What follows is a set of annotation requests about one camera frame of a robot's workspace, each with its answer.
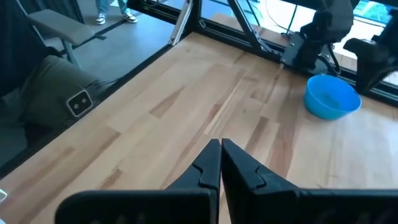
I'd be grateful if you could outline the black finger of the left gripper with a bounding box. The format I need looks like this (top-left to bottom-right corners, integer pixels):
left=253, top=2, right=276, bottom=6
left=343, top=39, right=389, bottom=93
left=366, top=58, right=398, bottom=93

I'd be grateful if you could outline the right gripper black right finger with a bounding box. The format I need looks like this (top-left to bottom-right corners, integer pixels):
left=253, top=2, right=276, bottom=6
left=221, top=138, right=398, bottom=224

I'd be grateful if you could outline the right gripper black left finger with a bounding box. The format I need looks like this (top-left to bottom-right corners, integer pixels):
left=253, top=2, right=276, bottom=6
left=54, top=138, right=222, bottom=224

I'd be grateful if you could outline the blue plastic mini bowl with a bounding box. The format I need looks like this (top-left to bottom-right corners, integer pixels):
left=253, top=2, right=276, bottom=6
left=303, top=74, right=363, bottom=121

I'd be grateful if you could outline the silver aluminium bar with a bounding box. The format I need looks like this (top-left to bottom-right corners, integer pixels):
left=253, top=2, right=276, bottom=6
left=169, top=0, right=194, bottom=47

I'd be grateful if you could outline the olive green bag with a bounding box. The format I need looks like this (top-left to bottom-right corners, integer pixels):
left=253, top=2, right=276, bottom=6
left=0, top=0, right=106, bottom=169

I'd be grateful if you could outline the person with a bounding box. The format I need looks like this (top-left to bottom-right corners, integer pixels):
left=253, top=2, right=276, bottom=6
left=95, top=0, right=139, bottom=26

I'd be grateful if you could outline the black aluminium table frame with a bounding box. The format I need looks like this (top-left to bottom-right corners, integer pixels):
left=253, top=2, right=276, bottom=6
left=0, top=0, right=398, bottom=180

